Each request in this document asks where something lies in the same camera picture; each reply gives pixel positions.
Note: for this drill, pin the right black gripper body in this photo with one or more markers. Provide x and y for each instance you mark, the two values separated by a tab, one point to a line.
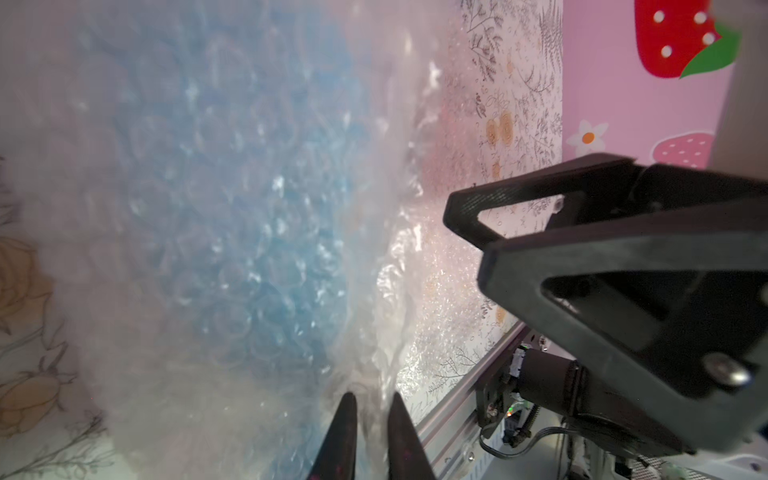
674	200

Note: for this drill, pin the clear bubble wrap sheet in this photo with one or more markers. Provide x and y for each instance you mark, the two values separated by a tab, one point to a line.
217	216

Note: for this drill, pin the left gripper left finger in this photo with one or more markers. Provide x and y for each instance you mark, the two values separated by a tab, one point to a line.
336	459

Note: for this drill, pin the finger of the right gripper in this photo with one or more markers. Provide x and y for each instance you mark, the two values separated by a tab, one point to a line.
528	198
669	309

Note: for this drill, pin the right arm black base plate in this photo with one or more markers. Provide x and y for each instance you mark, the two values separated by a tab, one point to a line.
527	394

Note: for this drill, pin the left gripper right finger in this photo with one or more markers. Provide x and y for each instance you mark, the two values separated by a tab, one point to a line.
407	459

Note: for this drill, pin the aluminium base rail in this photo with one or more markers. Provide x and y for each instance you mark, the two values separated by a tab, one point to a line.
449	429

